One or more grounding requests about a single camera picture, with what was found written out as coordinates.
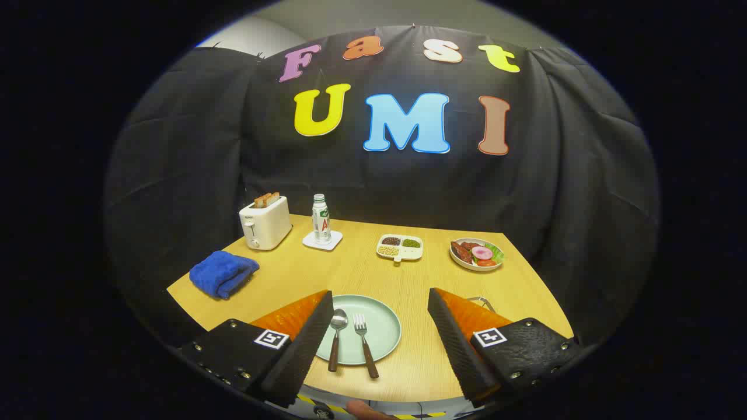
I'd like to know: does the white square coaster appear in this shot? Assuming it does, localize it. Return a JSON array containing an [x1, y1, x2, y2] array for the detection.
[[302, 230, 343, 252]]

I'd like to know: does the wooden-handled fork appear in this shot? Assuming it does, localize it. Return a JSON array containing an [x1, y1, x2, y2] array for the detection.
[[352, 313, 380, 379]]

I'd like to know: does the white plate of food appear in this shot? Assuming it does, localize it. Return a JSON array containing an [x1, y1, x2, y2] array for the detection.
[[449, 237, 505, 272]]

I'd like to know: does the pale green plate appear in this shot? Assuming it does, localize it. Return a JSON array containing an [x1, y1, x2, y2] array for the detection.
[[315, 294, 403, 366]]

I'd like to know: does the blue folded towel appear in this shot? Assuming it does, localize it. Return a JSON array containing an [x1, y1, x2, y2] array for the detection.
[[189, 250, 260, 300]]

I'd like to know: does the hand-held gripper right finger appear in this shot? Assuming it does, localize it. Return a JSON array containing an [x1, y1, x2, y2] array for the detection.
[[427, 287, 582, 409]]

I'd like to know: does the cream toaster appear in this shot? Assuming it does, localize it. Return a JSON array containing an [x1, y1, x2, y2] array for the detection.
[[239, 195, 293, 251]]

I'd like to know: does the small plastic drink bottle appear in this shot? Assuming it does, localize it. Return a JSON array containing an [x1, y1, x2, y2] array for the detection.
[[312, 194, 332, 244]]

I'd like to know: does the white divided dish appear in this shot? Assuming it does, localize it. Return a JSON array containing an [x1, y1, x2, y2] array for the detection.
[[376, 234, 424, 264]]

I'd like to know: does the wooden-handled spoon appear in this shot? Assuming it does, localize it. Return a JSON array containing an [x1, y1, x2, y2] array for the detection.
[[327, 309, 349, 373]]

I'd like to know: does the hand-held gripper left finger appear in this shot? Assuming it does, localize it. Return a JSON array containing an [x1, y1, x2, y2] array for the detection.
[[178, 290, 335, 409]]

